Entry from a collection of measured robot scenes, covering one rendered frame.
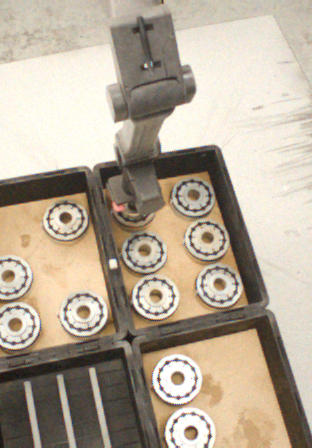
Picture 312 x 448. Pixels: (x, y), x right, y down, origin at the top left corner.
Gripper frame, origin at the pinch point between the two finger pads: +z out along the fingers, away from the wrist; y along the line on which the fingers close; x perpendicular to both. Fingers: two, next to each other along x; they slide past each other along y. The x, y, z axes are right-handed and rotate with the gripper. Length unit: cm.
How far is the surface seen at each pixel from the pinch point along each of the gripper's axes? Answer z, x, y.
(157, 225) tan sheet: 4.0, -5.2, 4.5
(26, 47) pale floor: 87, 128, 0
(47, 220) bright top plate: 1.4, 2.7, -19.3
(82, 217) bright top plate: 1.3, 0.9, -11.6
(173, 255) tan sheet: 4.0, -13.3, 5.3
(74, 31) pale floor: 87, 131, 23
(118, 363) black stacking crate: 4.4, -32.3, -14.5
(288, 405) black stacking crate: -2, -53, 14
